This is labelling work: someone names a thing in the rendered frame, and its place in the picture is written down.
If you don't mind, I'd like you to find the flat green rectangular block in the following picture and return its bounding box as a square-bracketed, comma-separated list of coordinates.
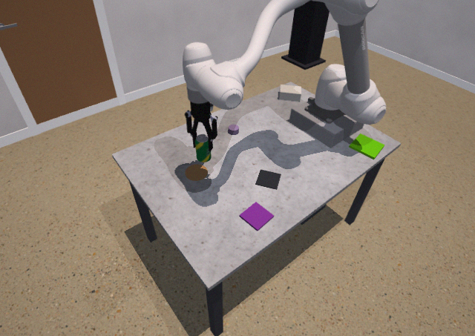
[349, 134, 384, 159]

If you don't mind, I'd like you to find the tan round disc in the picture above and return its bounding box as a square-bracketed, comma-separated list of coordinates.
[185, 164, 208, 181]

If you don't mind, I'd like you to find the green and yellow drink can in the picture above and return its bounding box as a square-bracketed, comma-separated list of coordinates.
[195, 134, 212, 162]

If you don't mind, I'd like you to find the purple square block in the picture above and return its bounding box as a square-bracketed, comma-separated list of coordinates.
[240, 202, 274, 231]

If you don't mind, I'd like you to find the dark purple cylinder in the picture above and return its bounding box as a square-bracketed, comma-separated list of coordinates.
[229, 125, 239, 135]

